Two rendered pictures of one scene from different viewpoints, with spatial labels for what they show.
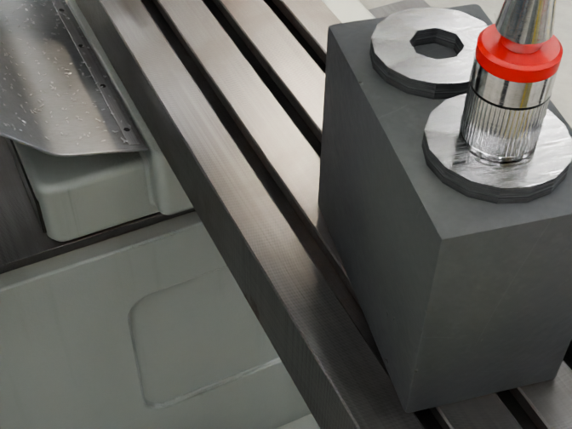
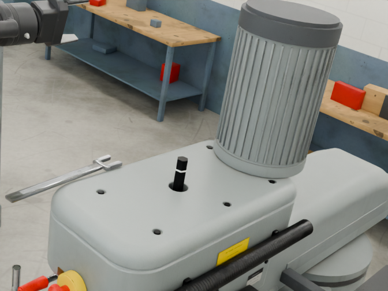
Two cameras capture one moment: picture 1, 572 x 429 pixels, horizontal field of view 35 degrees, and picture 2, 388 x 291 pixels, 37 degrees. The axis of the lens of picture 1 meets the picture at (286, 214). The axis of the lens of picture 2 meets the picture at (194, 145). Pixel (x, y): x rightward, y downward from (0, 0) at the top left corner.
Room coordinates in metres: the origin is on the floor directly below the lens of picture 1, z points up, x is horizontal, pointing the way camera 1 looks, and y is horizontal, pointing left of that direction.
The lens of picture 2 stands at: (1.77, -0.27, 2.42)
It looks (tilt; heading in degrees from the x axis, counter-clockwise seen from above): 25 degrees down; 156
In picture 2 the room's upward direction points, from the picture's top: 10 degrees clockwise
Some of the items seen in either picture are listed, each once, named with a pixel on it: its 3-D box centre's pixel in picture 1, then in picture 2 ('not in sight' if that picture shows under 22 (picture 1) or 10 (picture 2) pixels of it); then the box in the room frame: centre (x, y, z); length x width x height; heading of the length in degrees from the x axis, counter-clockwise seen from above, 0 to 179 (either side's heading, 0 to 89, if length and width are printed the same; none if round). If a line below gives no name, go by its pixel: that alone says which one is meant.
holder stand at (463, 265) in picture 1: (444, 197); not in sight; (0.46, -0.11, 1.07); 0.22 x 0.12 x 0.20; 16
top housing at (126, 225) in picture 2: not in sight; (177, 219); (0.89, 0.12, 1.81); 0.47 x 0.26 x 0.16; 117
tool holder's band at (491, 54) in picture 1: (518, 49); not in sight; (0.41, -0.13, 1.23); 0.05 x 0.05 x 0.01
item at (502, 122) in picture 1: (506, 98); not in sight; (0.41, -0.13, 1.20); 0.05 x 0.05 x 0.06
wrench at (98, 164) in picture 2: not in sight; (66, 177); (0.86, -0.10, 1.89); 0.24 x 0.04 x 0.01; 122
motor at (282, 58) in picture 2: not in sight; (274, 87); (0.79, 0.33, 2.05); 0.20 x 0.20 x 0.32
